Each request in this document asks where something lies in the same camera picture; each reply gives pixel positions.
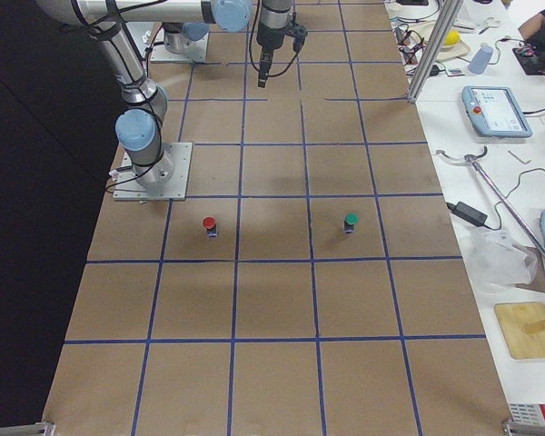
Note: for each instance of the beige tray with plate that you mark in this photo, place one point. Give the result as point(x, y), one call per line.
point(452, 47)

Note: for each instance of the wooden cutting board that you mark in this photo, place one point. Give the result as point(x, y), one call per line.
point(523, 328)

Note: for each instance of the green push button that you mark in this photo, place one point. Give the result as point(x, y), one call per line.
point(349, 222)

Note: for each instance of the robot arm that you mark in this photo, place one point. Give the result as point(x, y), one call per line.
point(139, 129)
point(272, 22)

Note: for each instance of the red push button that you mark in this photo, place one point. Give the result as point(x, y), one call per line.
point(210, 226)

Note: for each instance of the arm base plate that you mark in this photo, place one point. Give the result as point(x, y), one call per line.
point(167, 180)
point(177, 49)

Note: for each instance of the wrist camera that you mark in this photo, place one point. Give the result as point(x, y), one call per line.
point(298, 33)

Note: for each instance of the aluminium frame post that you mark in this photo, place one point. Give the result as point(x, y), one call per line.
point(448, 13)

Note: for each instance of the clear plastic bag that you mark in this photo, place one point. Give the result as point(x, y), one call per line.
point(495, 259)

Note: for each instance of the blue plastic cup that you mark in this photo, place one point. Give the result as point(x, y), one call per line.
point(480, 61)

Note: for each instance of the yellow fruit toy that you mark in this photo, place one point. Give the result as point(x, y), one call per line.
point(452, 38)

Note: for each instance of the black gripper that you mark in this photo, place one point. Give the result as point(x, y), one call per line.
point(268, 38)

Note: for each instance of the metal grabber pole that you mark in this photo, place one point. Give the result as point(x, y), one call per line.
point(473, 160)

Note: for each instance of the black power adapter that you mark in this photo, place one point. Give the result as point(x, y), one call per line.
point(469, 214)

